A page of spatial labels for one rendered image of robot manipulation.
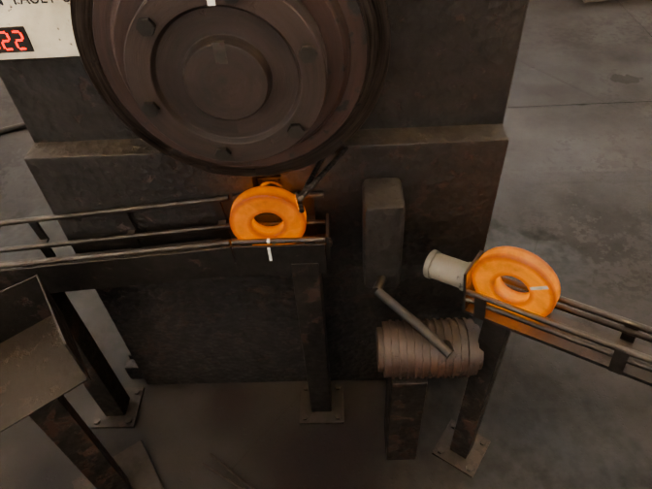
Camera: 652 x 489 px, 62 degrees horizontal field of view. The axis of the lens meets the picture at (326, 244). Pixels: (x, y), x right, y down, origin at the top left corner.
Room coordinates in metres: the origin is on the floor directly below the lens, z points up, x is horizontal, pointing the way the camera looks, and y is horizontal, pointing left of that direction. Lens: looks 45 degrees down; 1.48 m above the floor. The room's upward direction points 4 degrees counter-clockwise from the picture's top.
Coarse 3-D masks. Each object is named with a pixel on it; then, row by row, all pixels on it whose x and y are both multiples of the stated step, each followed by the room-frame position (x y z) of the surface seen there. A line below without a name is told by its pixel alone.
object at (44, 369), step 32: (32, 288) 0.72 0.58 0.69; (0, 320) 0.67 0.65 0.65; (32, 320) 0.70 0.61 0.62; (64, 320) 0.69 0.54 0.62; (0, 352) 0.64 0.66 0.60; (32, 352) 0.63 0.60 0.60; (64, 352) 0.62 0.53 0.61; (0, 384) 0.57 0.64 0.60; (32, 384) 0.56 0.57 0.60; (64, 384) 0.55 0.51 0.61; (0, 416) 0.50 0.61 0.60; (32, 416) 0.55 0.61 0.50; (64, 416) 0.57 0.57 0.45; (64, 448) 0.55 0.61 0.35; (96, 448) 0.57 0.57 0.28; (128, 448) 0.70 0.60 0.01; (96, 480) 0.55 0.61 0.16; (128, 480) 0.61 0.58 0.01
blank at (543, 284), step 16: (496, 256) 0.64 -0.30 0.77; (512, 256) 0.63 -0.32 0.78; (528, 256) 0.63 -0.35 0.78; (480, 272) 0.66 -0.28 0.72; (496, 272) 0.64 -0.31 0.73; (512, 272) 0.62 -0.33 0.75; (528, 272) 0.61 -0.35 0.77; (544, 272) 0.60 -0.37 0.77; (480, 288) 0.65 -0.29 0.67; (496, 288) 0.64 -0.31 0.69; (528, 288) 0.60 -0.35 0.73; (544, 288) 0.59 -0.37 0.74; (560, 288) 0.59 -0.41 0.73; (512, 304) 0.61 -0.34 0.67; (528, 304) 0.60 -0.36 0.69; (544, 304) 0.58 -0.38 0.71
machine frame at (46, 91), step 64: (448, 0) 0.92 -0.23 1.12; (512, 0) 0.91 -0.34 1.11; (0, 64) 0.96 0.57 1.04; (64, 64) 0.95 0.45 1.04; (448, 64) 0.91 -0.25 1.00; (512, 64) 0.91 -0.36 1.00; (64, 128) 0.96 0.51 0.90; (128, 128) 0.95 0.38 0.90; (384, 128) 0.92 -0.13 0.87; (448, 128) 0.90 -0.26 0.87; (64, 192) 0.90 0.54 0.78; (128, 192) 0.90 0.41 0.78; (192, 192) 0.89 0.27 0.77; (448, 192) 0.86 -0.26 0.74; (128, 320) 0.90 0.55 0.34; (192, 320) 0.89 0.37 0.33; (256, 320) 0.88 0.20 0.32; (384, 320) 0.87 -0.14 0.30
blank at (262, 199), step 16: (256, 192) 0.82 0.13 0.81; (272, 192) 0.82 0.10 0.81; (288, 192) 0.83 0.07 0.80; (240, 208) 0.81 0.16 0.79; (256, 208) 0.81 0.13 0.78; (272, 208) 0.81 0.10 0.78; (288, 208) 0.80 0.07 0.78; (304, 208) 0.83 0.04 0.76; (240, 224) 0.81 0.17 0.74; (256, 224) 0.83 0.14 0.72; (288, 224) 0.80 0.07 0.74; (304, 224) 0.80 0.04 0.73
